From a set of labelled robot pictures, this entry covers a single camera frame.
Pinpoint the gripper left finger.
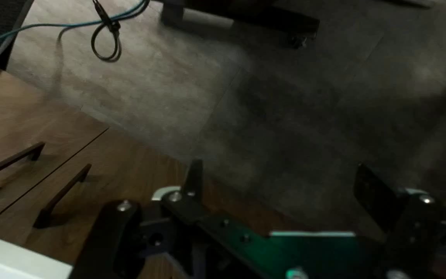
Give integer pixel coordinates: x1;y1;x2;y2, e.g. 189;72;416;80
69;159;209;279

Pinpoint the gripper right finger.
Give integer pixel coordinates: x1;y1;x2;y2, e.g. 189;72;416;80
353;163;446;279

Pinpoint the wooden cupboard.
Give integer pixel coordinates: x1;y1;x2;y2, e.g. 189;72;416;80
0;56;289;279

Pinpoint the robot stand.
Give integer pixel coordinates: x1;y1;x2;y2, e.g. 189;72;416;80
160;0;321;50

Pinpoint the dark bar door handle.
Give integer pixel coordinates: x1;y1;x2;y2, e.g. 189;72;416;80
0;141;46;199
33;163;92;229

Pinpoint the black cable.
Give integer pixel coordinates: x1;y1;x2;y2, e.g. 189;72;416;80
90;0;123;62

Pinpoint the blue cable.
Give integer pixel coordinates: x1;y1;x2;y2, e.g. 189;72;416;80
0;0;151;49

